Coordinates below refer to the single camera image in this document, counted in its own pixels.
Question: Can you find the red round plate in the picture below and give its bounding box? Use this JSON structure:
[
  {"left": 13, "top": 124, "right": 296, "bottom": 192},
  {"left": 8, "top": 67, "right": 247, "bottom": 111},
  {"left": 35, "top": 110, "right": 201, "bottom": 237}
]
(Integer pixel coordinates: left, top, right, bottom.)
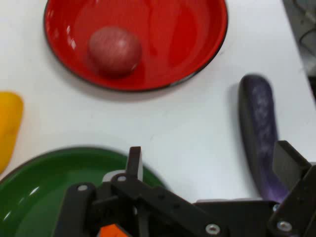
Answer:
[{"left": 43, "top": 0, "right": 228, "bottom": 92}]

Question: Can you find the green round plate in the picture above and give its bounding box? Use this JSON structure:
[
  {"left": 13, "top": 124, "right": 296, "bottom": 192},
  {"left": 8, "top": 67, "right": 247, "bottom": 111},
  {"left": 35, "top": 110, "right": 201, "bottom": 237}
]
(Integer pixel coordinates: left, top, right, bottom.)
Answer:
[{"left": 0, "top": 147, "right": 168, "bottom": 237}]

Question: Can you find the yellow orange mango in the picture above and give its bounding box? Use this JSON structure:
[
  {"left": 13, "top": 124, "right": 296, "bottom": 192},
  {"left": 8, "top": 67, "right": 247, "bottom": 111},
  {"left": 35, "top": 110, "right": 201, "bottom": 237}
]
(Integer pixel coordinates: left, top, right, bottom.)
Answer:
[{"left": 0, "top": 91, "right": 24, "bottom": 175}]

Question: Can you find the pink red apple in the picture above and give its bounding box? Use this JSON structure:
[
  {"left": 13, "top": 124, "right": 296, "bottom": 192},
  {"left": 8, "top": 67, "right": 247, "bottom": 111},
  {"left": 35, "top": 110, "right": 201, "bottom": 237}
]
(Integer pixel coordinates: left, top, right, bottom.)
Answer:
[{"left": 88, "top": 26, "right": 143, "bottom": 79}]

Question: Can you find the purple eggplant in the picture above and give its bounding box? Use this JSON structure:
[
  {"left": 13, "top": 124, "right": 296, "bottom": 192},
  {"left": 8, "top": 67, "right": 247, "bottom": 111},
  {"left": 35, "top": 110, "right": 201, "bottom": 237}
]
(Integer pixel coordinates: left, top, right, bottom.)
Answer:
[{"left": 238, "top": 74, "right": 291, "bottom": 202}]

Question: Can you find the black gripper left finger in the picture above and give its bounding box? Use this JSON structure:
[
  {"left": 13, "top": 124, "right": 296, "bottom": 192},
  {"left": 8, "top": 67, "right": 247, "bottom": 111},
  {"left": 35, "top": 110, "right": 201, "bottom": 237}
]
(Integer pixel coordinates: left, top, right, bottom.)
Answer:
[{"left": 53, "top": 147, "right": 230, "bottom": 237}]

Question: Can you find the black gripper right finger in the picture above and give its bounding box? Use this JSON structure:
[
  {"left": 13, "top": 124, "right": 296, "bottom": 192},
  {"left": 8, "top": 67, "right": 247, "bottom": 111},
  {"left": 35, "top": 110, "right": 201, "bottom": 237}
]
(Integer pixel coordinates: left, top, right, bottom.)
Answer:
[{"left": 268, "top": 140, "right": 316, "bottom": 237}]

